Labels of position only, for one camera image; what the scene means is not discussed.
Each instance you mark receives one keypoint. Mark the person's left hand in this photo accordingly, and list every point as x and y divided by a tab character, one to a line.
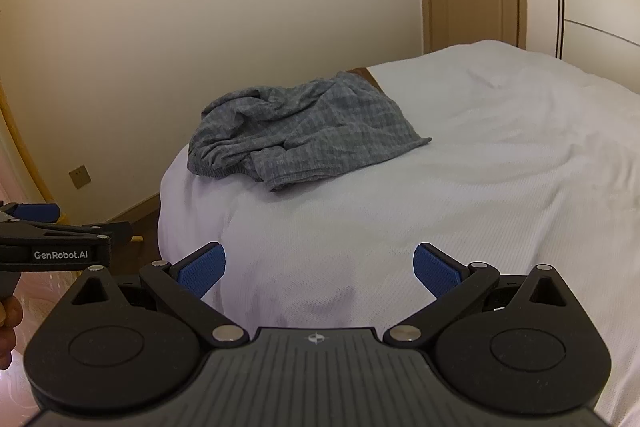
9	317

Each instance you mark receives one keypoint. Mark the wooden skirting board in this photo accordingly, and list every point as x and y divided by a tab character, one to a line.
135	206

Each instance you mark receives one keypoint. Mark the brown headboard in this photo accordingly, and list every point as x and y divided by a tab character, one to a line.
364	73

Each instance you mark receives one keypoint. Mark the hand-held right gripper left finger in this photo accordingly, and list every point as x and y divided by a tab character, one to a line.
200	271

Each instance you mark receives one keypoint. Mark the bed with white sheet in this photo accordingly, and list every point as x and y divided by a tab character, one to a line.
450	192

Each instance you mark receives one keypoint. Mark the grey checked shorts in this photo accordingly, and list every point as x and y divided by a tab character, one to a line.
320	127

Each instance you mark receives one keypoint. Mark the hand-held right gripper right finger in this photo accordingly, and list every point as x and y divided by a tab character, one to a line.
436	272

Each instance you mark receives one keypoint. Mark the beige wall socket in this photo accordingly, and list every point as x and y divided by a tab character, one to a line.
79	177

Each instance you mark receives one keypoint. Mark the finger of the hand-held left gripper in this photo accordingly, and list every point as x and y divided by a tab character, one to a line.
119	234
35	211

